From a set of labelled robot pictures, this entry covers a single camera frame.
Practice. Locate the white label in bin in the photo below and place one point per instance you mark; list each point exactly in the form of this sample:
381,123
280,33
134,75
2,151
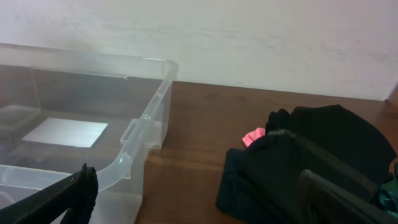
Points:
66,132

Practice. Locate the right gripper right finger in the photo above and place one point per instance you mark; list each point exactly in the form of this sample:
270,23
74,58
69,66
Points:
322,202

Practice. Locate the small black folded garment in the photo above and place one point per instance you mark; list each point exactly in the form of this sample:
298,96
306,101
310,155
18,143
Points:
238,198

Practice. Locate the dark green garment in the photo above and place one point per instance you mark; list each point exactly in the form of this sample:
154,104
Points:
386,196

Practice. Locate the clear plastic storage bin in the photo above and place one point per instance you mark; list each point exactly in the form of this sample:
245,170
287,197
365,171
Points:
61,110

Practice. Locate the black garment with tape band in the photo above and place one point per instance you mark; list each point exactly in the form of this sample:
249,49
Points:
330,141

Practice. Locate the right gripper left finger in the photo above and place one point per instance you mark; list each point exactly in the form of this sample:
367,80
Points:
73,197

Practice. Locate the salmon pink garment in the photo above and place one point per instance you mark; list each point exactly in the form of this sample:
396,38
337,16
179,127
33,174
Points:
250,137

